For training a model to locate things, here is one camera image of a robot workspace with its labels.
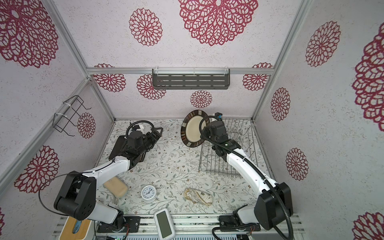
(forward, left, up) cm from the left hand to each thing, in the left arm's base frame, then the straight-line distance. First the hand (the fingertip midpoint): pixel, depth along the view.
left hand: (161, 134), depth 87 cm
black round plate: (+5, -19, +1) cm, 19 cm away
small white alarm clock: (-29, +6, -15) cm, 33 cm away
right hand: (-1, -25, +9) cm, 26 cm away
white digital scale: (-44, -4, -14) cm, 46 cm away
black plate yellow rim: (0, +31, -14) cm, 34 cm away
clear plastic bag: (-31, -21, -15) cm, 40 cm away
